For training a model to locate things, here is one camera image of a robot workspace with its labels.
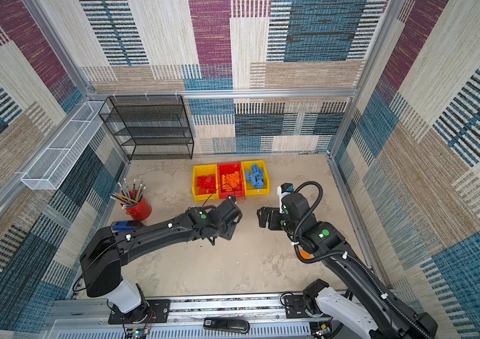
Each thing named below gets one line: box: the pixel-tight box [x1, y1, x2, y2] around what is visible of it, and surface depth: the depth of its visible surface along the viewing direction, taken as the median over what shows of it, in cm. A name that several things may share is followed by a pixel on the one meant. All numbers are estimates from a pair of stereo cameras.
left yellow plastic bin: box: [192, 163, 219, 202], surface depth 106 cm
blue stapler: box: [110, 220, 147, 234], surface depth 93 cm
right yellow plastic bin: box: [240, 159, 271, 197], surface depth 104 cm
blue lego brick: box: [244, 163, 264, 190], surface depth 107 cm
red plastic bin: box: [217, 162, 245, 199], surface depth 106 cm
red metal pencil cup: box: [125, 189, 153, 221], surface depth 94 cm
